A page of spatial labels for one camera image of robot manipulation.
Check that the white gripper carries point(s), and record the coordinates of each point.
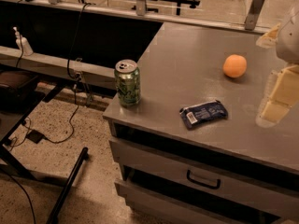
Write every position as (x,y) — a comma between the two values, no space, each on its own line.
(290,42)

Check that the green soda can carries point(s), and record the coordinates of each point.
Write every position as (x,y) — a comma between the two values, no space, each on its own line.
(127,80)

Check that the orange fruit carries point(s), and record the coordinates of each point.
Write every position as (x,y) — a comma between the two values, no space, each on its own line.
(234,66)

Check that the dark blue snack packet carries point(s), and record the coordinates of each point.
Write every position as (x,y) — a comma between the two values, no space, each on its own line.
(195,115)

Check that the grey drawer cabinet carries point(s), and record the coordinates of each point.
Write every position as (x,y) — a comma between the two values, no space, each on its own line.
(258,167)

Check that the black power adapter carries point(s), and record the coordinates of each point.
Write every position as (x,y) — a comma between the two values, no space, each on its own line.
(35,136)

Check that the dark side desk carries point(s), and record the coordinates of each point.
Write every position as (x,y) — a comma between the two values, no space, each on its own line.
(18,98)

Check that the grey metal bracket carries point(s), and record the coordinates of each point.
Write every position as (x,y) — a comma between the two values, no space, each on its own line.
(253,14)

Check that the black drawer handle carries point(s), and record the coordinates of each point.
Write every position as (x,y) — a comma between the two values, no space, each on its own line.
(202,181)

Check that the black desk frame leg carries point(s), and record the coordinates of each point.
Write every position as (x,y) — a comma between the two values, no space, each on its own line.
(53,218)

